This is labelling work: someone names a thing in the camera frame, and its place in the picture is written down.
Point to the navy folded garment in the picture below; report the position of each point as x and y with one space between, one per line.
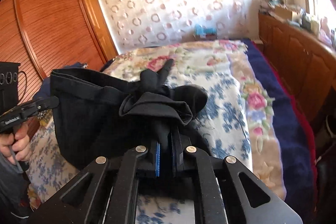
49 84

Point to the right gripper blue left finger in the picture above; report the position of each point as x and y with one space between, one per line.
155 151

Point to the teal item on box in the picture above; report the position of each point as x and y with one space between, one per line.
204 33

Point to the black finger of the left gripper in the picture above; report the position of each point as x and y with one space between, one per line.
47 103

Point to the colourful floral quilt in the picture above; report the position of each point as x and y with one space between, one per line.
219 56

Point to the black printed t-shirt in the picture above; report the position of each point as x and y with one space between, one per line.
100 115

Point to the wooden sideboard cabinet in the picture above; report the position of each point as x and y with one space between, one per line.
306 67

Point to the navy blue blanket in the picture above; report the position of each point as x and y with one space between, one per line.
294 134

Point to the person left hand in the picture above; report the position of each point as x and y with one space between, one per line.
16 146

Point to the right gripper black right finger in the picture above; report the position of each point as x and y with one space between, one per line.
179 143

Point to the cardboard box on cabinet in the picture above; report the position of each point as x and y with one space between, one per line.
283 13

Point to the blue floral white bedsheet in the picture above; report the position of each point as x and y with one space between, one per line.
222 125

